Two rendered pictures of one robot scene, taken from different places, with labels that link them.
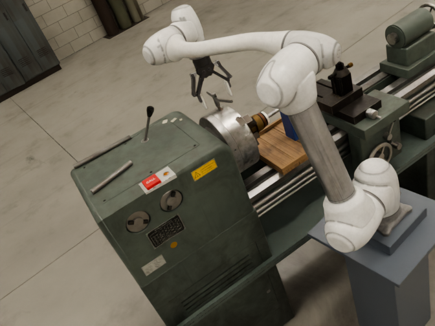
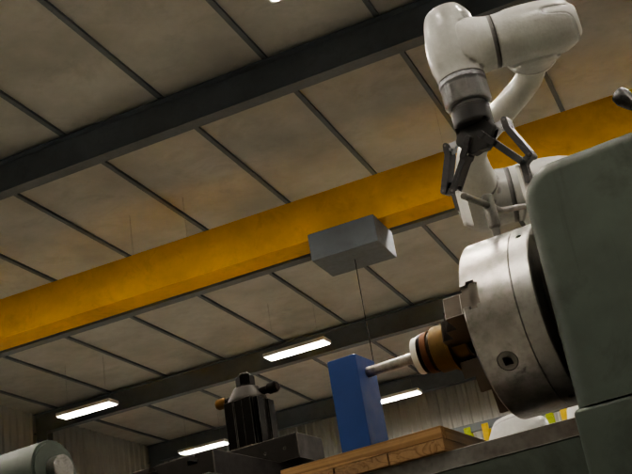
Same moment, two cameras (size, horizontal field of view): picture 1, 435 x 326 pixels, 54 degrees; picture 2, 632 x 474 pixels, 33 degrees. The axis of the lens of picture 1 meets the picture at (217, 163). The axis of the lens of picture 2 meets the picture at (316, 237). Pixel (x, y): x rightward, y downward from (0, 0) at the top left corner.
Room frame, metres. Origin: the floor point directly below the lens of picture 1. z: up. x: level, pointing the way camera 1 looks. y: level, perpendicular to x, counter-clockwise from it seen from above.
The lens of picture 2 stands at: (3.21, 0.91, 0.53)
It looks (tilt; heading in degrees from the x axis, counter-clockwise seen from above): 24 degrees up; 224
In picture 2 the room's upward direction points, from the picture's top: 10 degrees counter-clockwise
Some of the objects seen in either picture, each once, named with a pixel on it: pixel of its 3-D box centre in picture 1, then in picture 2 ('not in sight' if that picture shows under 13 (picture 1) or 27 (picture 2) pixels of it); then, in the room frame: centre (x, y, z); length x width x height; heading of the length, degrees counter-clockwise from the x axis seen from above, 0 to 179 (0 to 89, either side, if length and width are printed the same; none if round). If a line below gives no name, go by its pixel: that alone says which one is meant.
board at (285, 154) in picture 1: (284, 142); (407, 471); (1.79, -0.36, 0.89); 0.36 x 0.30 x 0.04; 18
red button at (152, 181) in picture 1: (151, 182); not in sight; (1.36, 0.26, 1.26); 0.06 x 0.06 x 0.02; 18
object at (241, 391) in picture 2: (340, 70); (246, 395); (1.82, -0.72, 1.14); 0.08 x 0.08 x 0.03
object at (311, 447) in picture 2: (340, 97); (267, 459); (1.82, -0.69, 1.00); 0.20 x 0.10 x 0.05; 108
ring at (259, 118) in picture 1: (256, 123); (447, 347); (1.75, -0.24, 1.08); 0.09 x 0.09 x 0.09; 18
